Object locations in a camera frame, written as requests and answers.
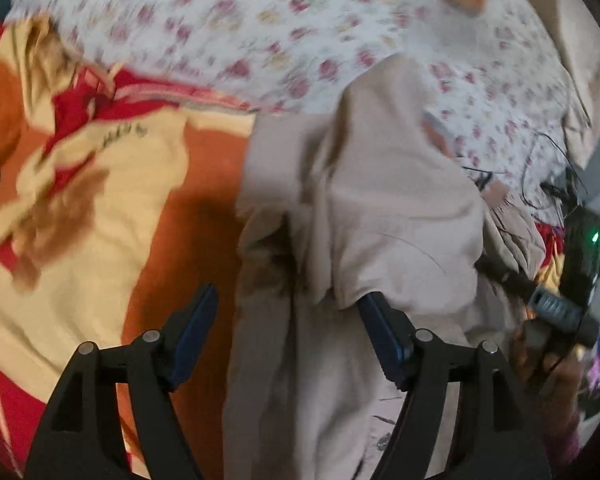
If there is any beige cloth at bedside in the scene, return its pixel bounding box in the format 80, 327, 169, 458
528, 0, 600, 168

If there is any floral white bed sheet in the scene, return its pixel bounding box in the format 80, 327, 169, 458
9, 0, 571, 224

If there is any right hand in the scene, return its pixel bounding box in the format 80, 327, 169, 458
509, 332, 584, 437

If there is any black thin cable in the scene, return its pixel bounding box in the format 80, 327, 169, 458
462, 131, 589, 226

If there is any red orange yellow blanket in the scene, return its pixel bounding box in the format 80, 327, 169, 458
0, 16, 254, 479

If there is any beige zip jacket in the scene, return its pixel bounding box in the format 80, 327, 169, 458
223, 55, 545, 479

